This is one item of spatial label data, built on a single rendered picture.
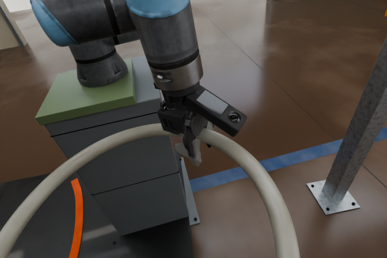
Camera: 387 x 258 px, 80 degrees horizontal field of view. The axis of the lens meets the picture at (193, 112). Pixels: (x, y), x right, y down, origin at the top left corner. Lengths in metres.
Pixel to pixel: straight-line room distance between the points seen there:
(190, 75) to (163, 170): 0.74
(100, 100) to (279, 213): 0.64
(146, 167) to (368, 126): 0.94
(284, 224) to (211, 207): 1.12
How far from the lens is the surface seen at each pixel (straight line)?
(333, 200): 1.58
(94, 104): 0.81
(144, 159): 1.00
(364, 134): 1.21
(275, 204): 0.38
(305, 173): 1.68
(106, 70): 0.89
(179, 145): 0.51
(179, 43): 0.35
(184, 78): 0.38
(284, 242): 0.36
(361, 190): 1.72
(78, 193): 1.78
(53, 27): 0.46
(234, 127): 0.41
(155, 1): 0.33
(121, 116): 0.85
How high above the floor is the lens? 1.29
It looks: 38 degrees down
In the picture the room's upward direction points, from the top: 8 degrees counter-clockwise
